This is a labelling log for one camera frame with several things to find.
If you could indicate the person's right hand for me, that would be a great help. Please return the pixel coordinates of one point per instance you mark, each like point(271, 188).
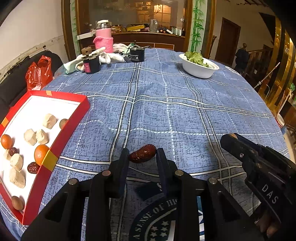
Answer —
point(267, 225)

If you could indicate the red jujube date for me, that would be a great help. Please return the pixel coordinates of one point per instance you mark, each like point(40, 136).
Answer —
point(144, 154)
point(13, 151)
point(33, 168)

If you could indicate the white bowl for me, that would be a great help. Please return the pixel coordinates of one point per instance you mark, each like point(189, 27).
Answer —
point(197, 70)

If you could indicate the green leafy vegetables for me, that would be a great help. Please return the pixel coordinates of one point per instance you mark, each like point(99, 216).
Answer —
point(196, 58)

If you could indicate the black box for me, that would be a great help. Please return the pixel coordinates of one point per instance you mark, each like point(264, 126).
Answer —
point(137, 54)

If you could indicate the blue plaid tablecloth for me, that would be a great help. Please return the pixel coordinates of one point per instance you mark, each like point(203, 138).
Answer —
point(157, 102)

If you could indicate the wooden sideboard cabinet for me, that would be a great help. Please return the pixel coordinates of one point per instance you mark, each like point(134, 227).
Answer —
point(155, 40)

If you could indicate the red white cardboard tray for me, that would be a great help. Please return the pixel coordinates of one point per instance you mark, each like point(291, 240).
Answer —
point(29, 113)

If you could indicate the pink knitted sleeve bottle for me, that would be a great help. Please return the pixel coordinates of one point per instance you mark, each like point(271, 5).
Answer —
point(103, 37)

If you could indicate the light green cloth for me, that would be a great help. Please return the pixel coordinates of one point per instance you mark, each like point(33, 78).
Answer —
point(74, 65)

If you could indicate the brown longan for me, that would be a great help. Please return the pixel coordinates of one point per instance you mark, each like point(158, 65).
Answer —
point(62, 123)
point(17, 203)

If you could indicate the person in background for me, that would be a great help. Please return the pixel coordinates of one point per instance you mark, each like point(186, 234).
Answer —
point(242, 57)

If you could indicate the dark jar with cork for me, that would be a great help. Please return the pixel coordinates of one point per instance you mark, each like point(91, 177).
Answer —
point(90, 61)

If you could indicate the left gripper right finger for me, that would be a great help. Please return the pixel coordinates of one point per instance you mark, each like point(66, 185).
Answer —
point(224, 218)

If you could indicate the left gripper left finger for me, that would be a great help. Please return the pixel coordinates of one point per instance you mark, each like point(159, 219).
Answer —
point(61, 218)

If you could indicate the white cloth pile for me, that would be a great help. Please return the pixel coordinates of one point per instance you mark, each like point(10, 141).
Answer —
point(119, 56)

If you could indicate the beige cake cube in tray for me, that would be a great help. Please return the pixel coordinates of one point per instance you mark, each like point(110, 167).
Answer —
point(17, 178)

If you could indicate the red plastic bag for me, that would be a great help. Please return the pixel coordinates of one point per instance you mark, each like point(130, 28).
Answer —
point(39, 74)

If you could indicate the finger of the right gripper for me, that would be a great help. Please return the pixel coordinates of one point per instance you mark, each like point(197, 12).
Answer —
point(248, 158)
point(252, 141)

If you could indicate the glass pitcher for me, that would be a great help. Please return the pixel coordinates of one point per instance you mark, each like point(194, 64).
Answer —
point(153, 26)

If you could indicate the black leather sofa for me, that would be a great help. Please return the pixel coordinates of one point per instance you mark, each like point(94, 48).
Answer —
point(14, 86)

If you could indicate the orange tangerine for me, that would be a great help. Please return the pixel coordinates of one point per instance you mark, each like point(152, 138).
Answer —
point(40, 153)
point(6, 141)

